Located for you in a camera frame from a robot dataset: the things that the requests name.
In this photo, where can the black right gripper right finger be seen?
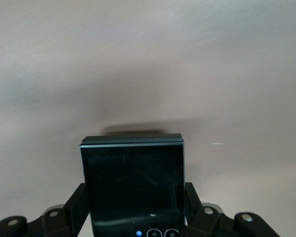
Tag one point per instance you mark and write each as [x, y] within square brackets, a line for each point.
[207, 224]

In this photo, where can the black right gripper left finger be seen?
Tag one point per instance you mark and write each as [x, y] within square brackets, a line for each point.
[74, 212]

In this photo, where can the black flip phone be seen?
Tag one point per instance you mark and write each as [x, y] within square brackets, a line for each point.
[133, 185]

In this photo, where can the brown table cover mat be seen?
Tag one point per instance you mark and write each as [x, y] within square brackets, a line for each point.
[148, 61]

